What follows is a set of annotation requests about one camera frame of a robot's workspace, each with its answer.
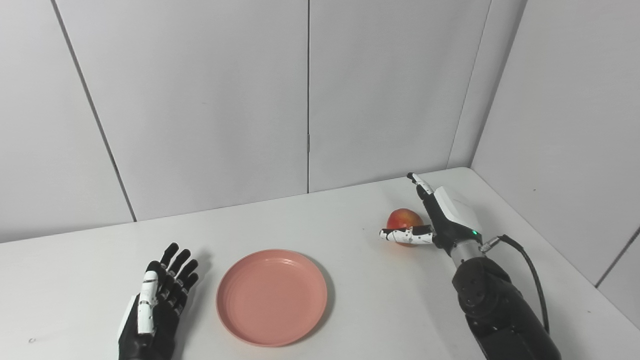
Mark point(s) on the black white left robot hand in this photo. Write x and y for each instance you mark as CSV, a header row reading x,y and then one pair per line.
x,y
162,320

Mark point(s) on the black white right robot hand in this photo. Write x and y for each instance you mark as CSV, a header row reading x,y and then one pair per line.
x,y
452,220

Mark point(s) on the red yellow pomegranate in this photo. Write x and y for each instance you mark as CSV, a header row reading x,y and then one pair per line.
x,y
405,218

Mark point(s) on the pink round plate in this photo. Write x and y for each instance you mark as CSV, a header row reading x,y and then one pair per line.
x,y
272,297

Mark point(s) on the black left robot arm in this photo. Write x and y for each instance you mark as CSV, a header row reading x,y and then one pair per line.
x,y
500,310

